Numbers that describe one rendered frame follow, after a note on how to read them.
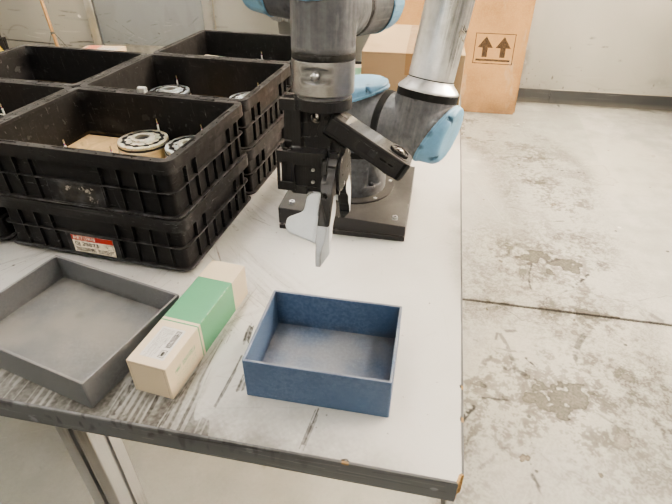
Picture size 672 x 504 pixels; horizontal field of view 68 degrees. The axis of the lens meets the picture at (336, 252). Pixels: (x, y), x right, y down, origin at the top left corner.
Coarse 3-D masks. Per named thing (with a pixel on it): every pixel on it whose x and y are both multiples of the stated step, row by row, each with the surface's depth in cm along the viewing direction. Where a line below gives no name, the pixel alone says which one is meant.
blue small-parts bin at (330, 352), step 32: (288, 320) 81; (320, 320) 80; (352, 320) 78; (384, 320) 77; (256, 352) 71; (288, 352) 76; (320, 352) 76; (352, 352) 76; (384, 352) 76; (256, 384) 69; (288, 384) 67; (320, 384) 66; (352, 384) 65; (384, 384) 64; (384, 416) 67
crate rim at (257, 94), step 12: (144, 60) 130; (204, 60) 130; (216, 60) 129; (228, 60) 128; (240, 60) 128; (252, 60) 128; (108, 72) 119; (276, 72) 119; (288, 72) 124; (84, 84) 112; (264, 84) 112; (276, 84) 118; (192, 96) 105; (204, 96) 105; (252, 96) 105; (264, 96) 112
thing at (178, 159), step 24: (144, 96) 106; (168, 96) 105; (0, 120) 94; (216, 120) 94; (0, 144) 85; (24, 144) 84; (192, 144) 85; (120, 168) 82; (144, 168) 80; (168, 168) 80
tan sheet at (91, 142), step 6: (84, 138) 112; (90, 138) 112; (96, 138) 112; (102, 138) 112; (108, 138) 112; (114, 138) 112; (72, 144) 109; (78, 144) 109; (84, 144) 109; (90, 144) 109; (96, 144) 109; (102, 144) 109; (108, 144) 109; (114, 144) 109; (96, 150) 107; (102, 150) 107; (108, 150) 107; (114, 150) 107
